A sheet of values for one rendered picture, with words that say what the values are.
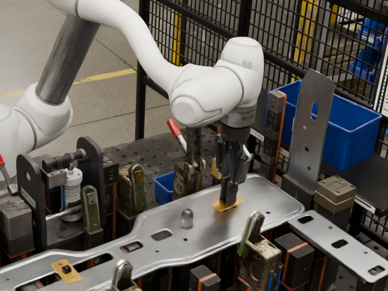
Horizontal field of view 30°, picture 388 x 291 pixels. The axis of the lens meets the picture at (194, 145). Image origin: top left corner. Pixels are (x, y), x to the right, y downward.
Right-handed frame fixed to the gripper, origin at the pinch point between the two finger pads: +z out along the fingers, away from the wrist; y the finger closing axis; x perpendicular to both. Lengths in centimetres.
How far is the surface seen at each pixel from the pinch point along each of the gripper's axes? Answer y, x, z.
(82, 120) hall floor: -223, 80, 106
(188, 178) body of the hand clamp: -13.2, -3.0, 2.8
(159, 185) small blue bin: -45, 10, 27
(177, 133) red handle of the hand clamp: -21.8, -1.1, -6.4
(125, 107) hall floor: -225, 113, 106
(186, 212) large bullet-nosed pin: 0.7, -13.9, 1.6
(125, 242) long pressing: -2.1, -30.0, 6.0
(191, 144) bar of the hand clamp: -13.9, -2.1, -7.2
